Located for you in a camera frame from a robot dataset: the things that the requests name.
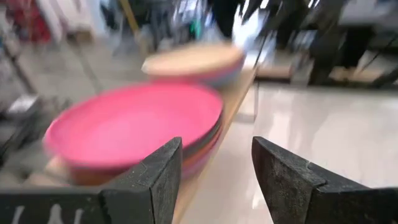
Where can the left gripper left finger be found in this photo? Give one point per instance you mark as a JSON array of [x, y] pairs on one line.
[[152, 186]]

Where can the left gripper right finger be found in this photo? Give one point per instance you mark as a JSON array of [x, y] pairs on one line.
[[283, 180]]

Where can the purple plate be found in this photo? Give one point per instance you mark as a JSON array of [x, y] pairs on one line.
[[192, 171]]

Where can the hot pink plate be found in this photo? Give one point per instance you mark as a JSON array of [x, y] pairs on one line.
[[130, 124]]

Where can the blue plate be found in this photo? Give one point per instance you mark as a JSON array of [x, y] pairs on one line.
[[232, 77]]

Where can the beige plate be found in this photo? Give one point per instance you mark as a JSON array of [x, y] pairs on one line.
[[192, 59]]

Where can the wooden shelf with black legs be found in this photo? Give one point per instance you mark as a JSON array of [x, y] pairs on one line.
[[233, 96]]

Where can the red vacuum cleaner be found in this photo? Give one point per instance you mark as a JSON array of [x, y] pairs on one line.
[[34, 21]]

